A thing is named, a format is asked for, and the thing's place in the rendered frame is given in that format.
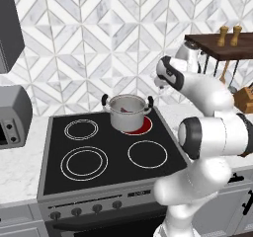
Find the wooden salt mill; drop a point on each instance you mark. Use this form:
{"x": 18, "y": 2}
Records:
{"x": 223, "y": 36}

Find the black oven knob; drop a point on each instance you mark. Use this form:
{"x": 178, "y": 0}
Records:
{"x": 76, "y": 211}
{"x": 117, "y": 204}
{"x": 97, "y": 208}
{"x": 55, "y": 215}

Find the grey oven front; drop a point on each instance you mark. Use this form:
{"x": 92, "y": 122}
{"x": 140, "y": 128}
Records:
{"x": 99, "y": 227}

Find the grey cupboard door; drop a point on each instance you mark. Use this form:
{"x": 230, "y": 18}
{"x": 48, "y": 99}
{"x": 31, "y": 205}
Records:
{"x": 217, "y": 211}

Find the wooden hanging spatula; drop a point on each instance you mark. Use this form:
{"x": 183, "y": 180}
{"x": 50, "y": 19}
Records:
{"x": 224, "y": 73}

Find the black glass hob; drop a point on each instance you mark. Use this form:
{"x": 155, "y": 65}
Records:
{"x": 108, "y": 162}

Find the grey drawer front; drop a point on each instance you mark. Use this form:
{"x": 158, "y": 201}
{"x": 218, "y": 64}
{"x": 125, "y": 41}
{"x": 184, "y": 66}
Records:
{"x": 16, "y": 214}

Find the wooden pepper mill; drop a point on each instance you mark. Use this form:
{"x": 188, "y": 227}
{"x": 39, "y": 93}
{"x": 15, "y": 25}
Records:
{"x": 236, "y": 36}

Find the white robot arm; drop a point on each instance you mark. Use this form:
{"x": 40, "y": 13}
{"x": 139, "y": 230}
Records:
{"x": 210, "y": 132}

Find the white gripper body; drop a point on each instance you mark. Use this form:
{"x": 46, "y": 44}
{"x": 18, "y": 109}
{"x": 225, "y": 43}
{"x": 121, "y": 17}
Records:
{"x": 190, "y": 58}

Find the black hanging ladle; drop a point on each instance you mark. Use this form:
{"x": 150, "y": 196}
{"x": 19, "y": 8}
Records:
{"x": 233, "y": 83}

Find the wooden knife block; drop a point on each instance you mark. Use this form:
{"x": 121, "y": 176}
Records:
{"x": 244, "y": 99}

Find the dark wooden wall shelf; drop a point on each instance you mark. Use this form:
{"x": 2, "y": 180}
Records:
{"x": 227, "y": 46}

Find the grey toaster oven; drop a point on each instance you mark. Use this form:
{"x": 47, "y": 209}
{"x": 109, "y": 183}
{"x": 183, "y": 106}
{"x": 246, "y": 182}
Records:
{"x": 15, "y": 116}

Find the black hanging tool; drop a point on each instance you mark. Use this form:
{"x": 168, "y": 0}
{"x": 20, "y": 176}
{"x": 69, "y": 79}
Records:
{"x": 216, "y": 68}
{"x": 206, "y": 63}

